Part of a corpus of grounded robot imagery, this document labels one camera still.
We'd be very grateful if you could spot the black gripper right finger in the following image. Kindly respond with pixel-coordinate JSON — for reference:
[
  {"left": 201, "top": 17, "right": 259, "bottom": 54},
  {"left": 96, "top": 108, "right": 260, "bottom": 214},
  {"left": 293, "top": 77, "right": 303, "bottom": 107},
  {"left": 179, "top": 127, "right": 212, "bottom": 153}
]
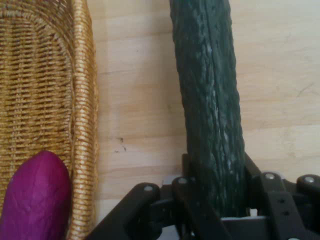
[{"left": 244, "top": 151, "right": 320, "bottom": 240}]

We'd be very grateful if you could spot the bamboo cutting board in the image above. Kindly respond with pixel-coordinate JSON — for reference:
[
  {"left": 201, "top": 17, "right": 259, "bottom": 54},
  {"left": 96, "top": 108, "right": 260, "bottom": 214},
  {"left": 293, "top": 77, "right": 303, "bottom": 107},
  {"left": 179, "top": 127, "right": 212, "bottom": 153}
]
[{"left": 84, "top": 0, "right": 320, "bottom": 240}]

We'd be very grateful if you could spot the purple sweet potato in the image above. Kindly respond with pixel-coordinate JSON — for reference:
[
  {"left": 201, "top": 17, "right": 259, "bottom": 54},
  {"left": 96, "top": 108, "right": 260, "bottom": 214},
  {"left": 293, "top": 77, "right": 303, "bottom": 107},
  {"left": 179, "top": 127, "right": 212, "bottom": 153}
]
[{"left": 0, "top": 149, "right": 73, "bottom": 240}]

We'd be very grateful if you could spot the long dark green cucumber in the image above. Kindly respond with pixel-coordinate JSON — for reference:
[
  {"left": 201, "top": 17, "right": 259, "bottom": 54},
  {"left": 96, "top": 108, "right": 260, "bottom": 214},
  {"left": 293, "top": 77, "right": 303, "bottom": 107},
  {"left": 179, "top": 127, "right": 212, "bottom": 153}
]
[{"left": 168, "top": 0, "right": 248, "bottom": 219}]

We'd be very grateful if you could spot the woven wicker basket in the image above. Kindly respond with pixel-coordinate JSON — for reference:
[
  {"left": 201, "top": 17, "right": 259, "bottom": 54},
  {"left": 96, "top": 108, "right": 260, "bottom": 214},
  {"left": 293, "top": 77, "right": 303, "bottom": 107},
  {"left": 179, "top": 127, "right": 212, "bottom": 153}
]
[{"left": 0, "top": 0, "right": 100, "bottom": 240}]

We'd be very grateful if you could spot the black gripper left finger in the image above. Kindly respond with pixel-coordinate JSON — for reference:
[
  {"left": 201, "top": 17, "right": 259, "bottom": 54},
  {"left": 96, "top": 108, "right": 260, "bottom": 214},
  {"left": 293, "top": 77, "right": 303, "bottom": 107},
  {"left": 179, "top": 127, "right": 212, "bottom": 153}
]
[{"left": 86, "top": 152, "right": 234, "bottom": 240}]

